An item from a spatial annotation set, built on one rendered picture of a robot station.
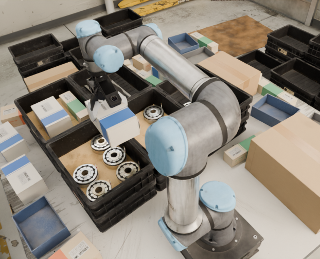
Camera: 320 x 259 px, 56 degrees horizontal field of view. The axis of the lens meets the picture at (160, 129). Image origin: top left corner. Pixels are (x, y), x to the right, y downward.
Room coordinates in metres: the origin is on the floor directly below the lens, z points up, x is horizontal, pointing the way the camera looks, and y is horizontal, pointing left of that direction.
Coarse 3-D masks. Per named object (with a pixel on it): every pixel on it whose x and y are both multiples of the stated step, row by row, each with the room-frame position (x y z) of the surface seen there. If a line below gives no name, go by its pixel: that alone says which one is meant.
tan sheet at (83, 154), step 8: (88, 144) 0.96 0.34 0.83; (72, 152) 0.92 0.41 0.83; (80, 152) 0.91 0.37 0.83; (88, 152) 0.91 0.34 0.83; (64, 160) 0.87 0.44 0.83; (72, 160) 0.87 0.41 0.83; (80, 160) 0.87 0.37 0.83; (88, 160) 0.86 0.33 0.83; (96, 160) 0.86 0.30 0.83; (128, 160) 0.84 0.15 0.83; (72, 168) 0.83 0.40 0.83; (104, 168) 0.81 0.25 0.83; (72, 176) 0.78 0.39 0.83; (104, 176) 0.77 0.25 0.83; (112, 176) 0.76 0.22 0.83; (112, 184) 0.72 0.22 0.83
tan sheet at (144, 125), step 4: (140, 112) 1.15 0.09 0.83; (136, 116) 1.13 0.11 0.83; (140, 116) 1.12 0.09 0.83; (140, 120) 1.09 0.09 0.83; (144, 120) 1.09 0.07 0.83; (140, 124) 1.06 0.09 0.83; (144, 124) 1.06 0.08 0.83; (148, 124) 1.06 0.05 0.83; (140, 128) 1.03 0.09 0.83; (144, 128) 1.03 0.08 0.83; (140, 132) 1.01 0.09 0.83; (144, 132) 1.01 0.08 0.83; (136, 136) 0.98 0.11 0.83; (140, 136) 0.98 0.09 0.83; (144, 136) 0.98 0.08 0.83; (140, 140) 0.96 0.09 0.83; (144, 140) 0.95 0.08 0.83; (144, 144) 0.93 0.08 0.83
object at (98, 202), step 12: (72, 132) 0.95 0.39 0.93; (48, 144) 0.89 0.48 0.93; (132, 144) 0.84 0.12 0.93; (144, 156) 0.77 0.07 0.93; (60, 168) 0.77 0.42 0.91; (144, 168) 0.72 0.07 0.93; (72, 180) 0.69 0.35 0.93; (132, 180) 0.67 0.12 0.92; (108, 192) 0.62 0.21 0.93; (96, 204) 0.58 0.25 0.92
